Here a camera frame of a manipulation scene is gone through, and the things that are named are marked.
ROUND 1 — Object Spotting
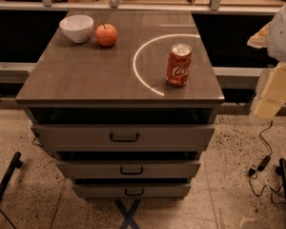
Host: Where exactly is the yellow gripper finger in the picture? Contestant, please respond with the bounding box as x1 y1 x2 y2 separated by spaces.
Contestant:
247 23 271 49
253 62 286 120

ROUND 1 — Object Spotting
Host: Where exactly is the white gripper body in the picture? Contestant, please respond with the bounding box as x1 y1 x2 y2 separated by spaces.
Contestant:
267 3 286 62

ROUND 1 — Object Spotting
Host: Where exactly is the red coke can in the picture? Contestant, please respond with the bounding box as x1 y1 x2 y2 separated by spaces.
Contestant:
166 43 192 87

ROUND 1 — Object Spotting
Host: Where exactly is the red apple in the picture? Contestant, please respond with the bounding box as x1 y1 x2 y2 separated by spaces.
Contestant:
94 24 117 47

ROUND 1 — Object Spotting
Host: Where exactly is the white ceramic bowl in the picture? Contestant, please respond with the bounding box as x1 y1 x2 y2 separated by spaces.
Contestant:
59 15 93 43

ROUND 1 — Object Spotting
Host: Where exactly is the blue tape cross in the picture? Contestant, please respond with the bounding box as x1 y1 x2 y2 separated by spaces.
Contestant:
114 199 140 229

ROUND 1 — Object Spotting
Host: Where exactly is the bottom grey drawer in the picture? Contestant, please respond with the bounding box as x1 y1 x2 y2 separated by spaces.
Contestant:
73 183 191 198

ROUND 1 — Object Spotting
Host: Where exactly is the grey drawer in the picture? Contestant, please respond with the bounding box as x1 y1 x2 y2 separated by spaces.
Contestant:
57 160 200 179
73 183 191 198
31 124 215 153

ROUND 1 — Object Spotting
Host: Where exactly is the middle grey drawer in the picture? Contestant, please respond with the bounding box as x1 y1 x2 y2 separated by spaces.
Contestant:
57 160 200 179

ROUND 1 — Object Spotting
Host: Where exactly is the top grey drawer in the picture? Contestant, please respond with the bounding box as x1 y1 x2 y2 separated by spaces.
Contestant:
31 124 215 153

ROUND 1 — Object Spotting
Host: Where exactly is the black left stand leg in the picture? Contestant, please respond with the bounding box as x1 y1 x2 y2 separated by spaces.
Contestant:
0 152 23 201

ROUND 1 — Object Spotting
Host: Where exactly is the black power cable with adapter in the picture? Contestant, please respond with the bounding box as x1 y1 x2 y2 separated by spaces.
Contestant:
247 120 286 206

